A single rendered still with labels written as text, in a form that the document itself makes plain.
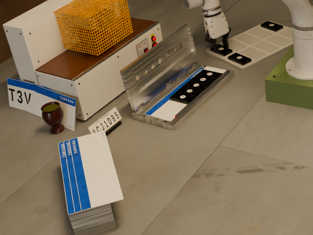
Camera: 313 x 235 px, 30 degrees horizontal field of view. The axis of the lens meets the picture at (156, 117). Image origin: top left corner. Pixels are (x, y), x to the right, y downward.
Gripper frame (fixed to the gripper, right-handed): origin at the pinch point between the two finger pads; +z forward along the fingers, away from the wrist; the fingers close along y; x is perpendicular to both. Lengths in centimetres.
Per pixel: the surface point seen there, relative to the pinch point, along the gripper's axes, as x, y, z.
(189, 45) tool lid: -3.8, -18.1, -7.6
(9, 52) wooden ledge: 91, -68, -15
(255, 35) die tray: -0.3, 20.1, 2.6
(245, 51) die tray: -8.8, 6.2, 4.4
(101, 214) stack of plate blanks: -62, -99, 10
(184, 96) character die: -21.2, -37.4, 4.7
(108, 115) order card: -13, -67, 1
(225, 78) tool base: -21.8, -16.5, 5.8
